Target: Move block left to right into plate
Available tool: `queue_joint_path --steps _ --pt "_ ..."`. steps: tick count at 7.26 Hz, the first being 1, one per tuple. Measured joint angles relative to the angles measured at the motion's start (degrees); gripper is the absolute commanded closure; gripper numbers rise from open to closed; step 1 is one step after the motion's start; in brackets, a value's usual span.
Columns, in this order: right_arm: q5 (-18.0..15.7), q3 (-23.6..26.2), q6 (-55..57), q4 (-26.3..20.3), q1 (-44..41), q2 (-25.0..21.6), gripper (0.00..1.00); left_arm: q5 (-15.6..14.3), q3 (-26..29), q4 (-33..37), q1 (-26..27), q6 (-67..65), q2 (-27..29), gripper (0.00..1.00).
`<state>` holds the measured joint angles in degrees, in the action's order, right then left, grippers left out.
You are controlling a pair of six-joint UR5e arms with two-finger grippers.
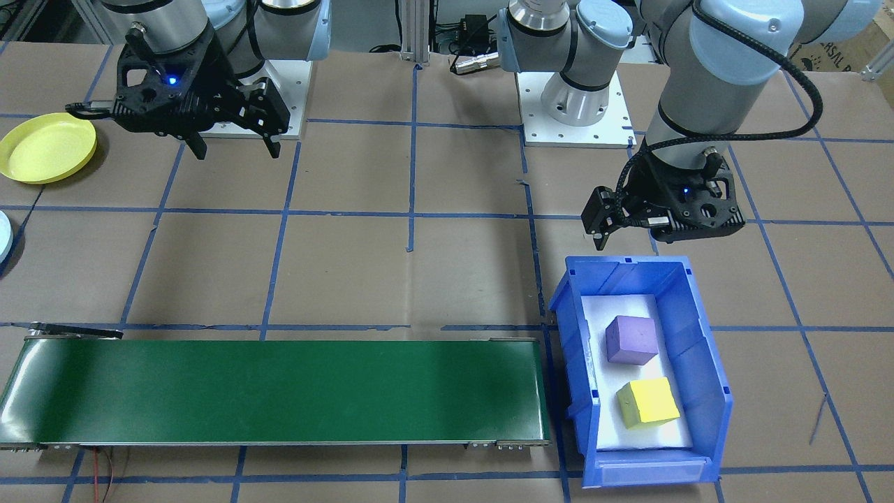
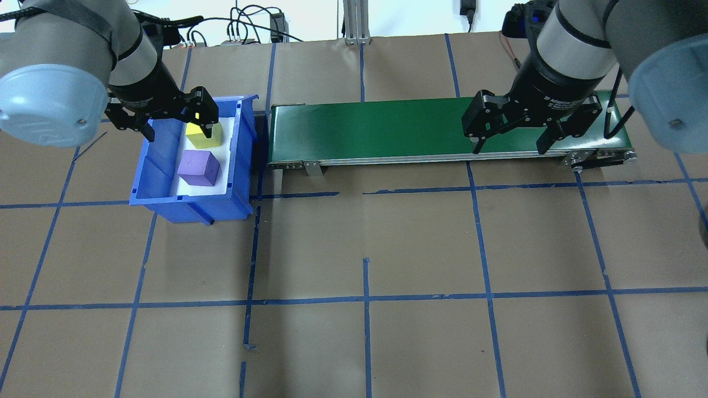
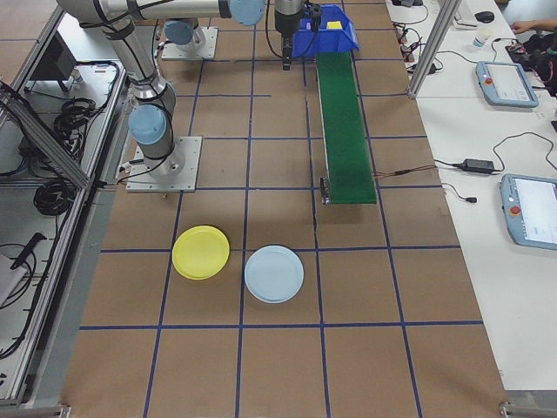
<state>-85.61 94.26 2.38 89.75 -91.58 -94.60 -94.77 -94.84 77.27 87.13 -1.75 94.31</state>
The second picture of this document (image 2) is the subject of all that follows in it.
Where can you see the yellow foam cube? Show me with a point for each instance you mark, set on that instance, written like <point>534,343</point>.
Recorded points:
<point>196,138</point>

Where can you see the purple foam cube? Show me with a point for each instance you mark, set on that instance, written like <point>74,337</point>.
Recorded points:
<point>196,166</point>

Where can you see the white bin liner sheet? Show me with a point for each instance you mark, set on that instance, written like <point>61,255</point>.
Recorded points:
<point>228,170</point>

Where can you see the blue plastic storage bin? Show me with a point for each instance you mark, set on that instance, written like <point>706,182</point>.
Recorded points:
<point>193,210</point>

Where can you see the green conveyor belt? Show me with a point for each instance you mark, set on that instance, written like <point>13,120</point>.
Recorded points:
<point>376,132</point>

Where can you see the black power plug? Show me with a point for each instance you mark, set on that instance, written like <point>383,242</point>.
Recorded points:
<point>467,6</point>

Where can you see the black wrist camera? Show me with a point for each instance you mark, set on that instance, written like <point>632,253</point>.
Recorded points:
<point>160,30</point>
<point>525,22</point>

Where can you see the aluminium rig post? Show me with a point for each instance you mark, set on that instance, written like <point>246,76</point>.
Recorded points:
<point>357,22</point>

